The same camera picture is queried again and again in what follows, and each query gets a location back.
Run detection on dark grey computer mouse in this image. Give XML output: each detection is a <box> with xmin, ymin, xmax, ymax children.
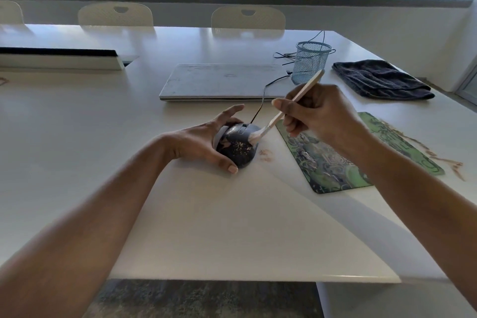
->
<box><xmin>213</xmin><ymin>122</ymin><xmax>264</xmax><ymax>169</ymax></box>

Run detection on blue mesh pen holder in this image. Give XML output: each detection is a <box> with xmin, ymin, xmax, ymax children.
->
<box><xmin>291</xmin><ymin>41</ymin><xmax>333</xmax><ymax>86</ymax></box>

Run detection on black mouse cable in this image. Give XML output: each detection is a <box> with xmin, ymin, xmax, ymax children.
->
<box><xmin>249</xmin><ymin>30</ymin><xmax>336</xmax><ymax>125</ymax></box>

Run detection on white perforated chair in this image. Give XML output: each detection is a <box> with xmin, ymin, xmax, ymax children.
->
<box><xmin>0</xmin><ymin>0</ymin><xmax>25</xmax><ymax>25</ymax></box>
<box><xmin>211</xmin><ymin>5</ymin><xmax>286</xmax><ymax>31</ymax></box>
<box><xmin>78</xmin><ymin>2</ymin><xmax>154</xmax><ymax>28</ymax></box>

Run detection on dark grey folded towel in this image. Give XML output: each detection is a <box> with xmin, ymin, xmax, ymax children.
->
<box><xmin>332</xmin><ymin>59</ymin><xmax>436</xmax><ymax>101</ymax></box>

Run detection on person's left hand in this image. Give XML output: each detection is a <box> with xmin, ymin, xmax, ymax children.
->
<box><xmin>163</xmin><ymin>104</ymin><xmax>245</xmax><ymax>175</ymax></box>

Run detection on person's right forearm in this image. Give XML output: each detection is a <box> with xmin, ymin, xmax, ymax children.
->
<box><xmin>335</xmin><ymin>128</ymin><xmax>477</xmax><ymax>311</ymax></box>

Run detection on silver closed laptop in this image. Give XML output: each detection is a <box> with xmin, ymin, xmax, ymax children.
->
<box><xmin>159</xmin><ymin>64</ymin><xmax>299</xmax><ymax>103</ymax></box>

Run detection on person's right hand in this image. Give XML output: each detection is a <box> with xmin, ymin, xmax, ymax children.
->
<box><xmin>272</xmin><ymin>84</ymin><xmax>367</xmax><ymax>149</ymax></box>

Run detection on green patterned mouse pad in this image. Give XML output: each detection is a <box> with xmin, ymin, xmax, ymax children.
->
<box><xmin>275</xmin><ymin>112</ymin><xmax>446</xmax><ymax>194</ymax></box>

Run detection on person's left forearm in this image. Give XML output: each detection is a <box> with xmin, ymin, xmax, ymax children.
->
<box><xmin>0</xmin><ymin>132</ymin><xmax>176</xmax><ymax>318</ymax></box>

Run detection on brown dust streak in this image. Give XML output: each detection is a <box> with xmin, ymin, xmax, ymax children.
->
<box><xmin>380</xmin><ymin>123</ymin><xmax>466</xmax><ymax>181</ymax></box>

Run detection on white small brush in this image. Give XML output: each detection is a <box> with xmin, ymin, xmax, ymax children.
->
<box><xmin>248</xmin><ymin>69</ymin><xmax>325</xmax><ymax>143</ymax></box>

